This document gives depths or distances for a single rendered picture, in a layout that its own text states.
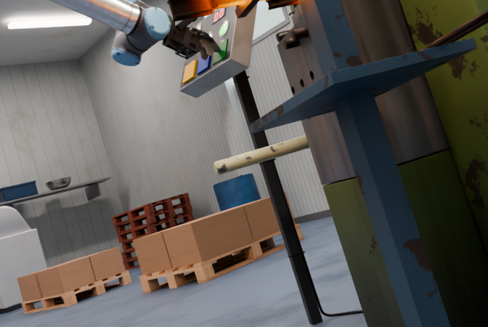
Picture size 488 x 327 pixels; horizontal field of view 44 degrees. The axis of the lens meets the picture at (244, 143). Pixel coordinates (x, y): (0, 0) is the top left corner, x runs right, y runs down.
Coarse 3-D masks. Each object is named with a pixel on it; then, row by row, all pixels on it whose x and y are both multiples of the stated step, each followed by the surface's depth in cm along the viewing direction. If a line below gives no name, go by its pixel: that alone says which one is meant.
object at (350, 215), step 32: (416, 160) 145; (448, 160) 147; (352, 192) 158; (416, 192) 143; (448, 192) 145; (352, 224) 164; (448, 224) 144; (352, 256) 170; (448, 256) 143; (480, 256) 144; (384, 288) 156; (448, 288) 141; (480, 288) 143; (384, 320) 162; (480, 320) 142
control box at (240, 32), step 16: (208, 16) 226; (224, 16) 215; (208, 32) 221; (240, 32) 206; (240, 48) 204; (224, 64) 204; (240, 64) 203; (192, 80) 219; (208, 80) 216; (224, 80) 214; (192, 96) 229
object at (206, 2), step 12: (168, 0) 123; (180, 0) 123; (192, 0) 124; (204, 0) 125; (216, 0) 124; (228, 0) 126; (240, 0) 127; (264, 0) 132; (180, 12) 122; (192, 12) 123; (204, 12) 124
